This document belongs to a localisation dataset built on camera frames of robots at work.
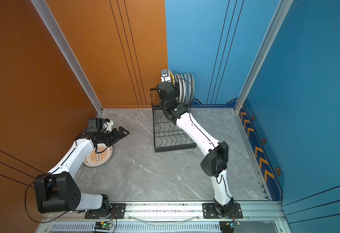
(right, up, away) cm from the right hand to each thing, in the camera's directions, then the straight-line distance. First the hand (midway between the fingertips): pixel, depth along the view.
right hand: (171, 81), depth 77 cm
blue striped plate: (+10, 0, +15) cm, 18 cm away
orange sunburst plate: (-47, -44, +16) cm, 66 cm away
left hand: (-28, -29, +10) cm, 42 cm away
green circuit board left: (-33, -73, -6) cm, 81 cm away
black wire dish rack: (-3, -32, +26) cm, 41 cm away
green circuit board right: (+27, -73, -7) cm, 78 cm away
